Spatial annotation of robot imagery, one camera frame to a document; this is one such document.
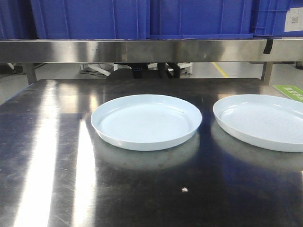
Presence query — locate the blue bin upper middle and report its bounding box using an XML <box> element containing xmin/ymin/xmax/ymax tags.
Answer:
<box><xmin>150</xmin><ymin>0</ymin><xmax>253</xmax><ymax>39</ymax></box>

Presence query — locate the light blue plate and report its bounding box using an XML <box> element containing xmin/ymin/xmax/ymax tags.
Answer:
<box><xmin>91</xmin><ymin>94</ymin><xmax>203</xmax><ymax>151</ymax></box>
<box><xmin>213</xmin><ymin>94</ymin><xmax>303</xmax><ymax>152</ymax></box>

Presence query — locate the blue bin upper left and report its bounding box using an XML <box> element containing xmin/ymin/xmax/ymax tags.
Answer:
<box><xmin>0</xmin><ymin>0</ymin><xmax>150</xmax><ymax>40</ymax></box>

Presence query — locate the blue bin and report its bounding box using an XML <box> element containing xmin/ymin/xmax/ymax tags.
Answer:
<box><xmin>0</xmin><ymin>0</ymin><xmax>150</xmax><ymax>40</ymax></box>
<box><xmin>250</xmin><ymin>0</ymin><xmax>303</xmax><ymax>37</ymax></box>
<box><xmin>150</xmin><ymin>0</ymin><xmax>253</xmax><ymax>39</ymax></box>

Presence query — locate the black tape strip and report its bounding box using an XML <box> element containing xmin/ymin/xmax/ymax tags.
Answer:
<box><xmin>263</xmin><ymin>38</ymin><xmax>274</xmax><ymax>54</ymax></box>

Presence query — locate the stainless steel shelf rack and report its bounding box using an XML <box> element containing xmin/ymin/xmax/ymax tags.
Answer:
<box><xmin>0</xmin><ymin>37</ymin><xmax>303</xmax><ymax>83</ymax></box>

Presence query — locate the white label on bin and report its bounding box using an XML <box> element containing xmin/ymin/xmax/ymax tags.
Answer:
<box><xmin>284</xmin><ymin>7</ymin><xmax>303</xmax><ymax>32</ymax></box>

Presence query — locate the blue bin upper right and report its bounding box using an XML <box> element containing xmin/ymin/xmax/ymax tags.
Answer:
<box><xmin>250</xmin><ymin>0</ymin><xmax>303</xmax><ymax>37</ymax></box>

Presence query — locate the green floor sign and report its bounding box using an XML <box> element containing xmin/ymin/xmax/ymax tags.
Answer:
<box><xmin>274</xmin><ymin>85</ymin><xmax>303</xmax><ymax>102</ymax></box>

